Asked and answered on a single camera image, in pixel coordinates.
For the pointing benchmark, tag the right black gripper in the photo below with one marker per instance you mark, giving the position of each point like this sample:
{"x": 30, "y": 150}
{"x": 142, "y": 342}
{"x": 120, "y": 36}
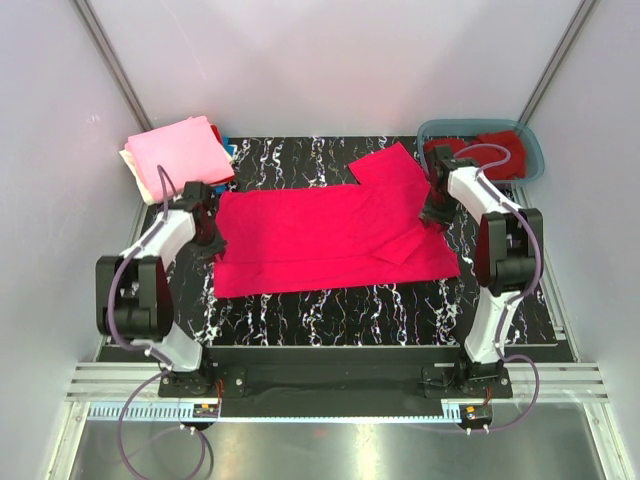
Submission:
{"x": 445, "y": 219}

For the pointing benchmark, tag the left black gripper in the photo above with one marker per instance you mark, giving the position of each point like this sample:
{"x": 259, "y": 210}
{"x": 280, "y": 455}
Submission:
{"x": 218, "y": 245}

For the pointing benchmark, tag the bright pink t shirt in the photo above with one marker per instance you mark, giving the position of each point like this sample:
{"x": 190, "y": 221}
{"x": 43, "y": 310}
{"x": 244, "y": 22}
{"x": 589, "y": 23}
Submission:
{"x": 342, "y": 236}

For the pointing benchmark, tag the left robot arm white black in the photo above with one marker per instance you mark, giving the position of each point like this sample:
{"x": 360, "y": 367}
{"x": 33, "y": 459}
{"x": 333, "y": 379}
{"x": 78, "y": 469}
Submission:
{"x": 134, "y": 305}

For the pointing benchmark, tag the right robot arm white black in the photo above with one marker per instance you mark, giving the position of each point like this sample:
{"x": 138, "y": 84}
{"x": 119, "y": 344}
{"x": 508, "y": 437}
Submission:
{"x": 508, "y": 264}

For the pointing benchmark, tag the folded cream t shirt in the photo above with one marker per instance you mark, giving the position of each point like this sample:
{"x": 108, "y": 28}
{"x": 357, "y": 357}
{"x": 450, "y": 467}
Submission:
{"x": 129, "y": 161}

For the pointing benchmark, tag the folded light pink t shirt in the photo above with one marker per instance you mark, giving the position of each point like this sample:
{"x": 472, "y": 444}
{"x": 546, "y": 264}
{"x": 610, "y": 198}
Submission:
{"x": 186, "y": 150}

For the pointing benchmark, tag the folded blue t shirt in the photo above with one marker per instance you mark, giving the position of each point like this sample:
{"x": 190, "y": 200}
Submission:
{"x": 229, "y": 184}

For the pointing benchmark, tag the teal plastic basin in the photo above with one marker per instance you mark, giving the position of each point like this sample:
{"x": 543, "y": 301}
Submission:
{"x": 469, "y": 128}

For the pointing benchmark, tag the dark red t shirt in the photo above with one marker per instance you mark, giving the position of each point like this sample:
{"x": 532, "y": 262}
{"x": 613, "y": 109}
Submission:
{"x": 503, "y": 149}

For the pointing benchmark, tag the folded red t shirt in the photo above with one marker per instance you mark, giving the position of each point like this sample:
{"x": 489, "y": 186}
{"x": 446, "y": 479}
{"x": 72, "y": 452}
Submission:
{"x": 216, "y": 133}

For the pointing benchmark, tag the black marble pattern mat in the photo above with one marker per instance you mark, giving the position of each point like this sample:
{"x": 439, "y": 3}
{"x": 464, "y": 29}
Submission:
{"x": 433, "y": 313}

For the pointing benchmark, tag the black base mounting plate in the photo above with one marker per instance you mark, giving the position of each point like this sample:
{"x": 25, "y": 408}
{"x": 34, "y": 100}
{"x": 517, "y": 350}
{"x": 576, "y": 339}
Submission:
{"x": 325, "y": 383}

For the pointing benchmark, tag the aluminium frame rail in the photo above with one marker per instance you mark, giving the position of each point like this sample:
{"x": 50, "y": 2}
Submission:
{"x": 552, "y": 421}

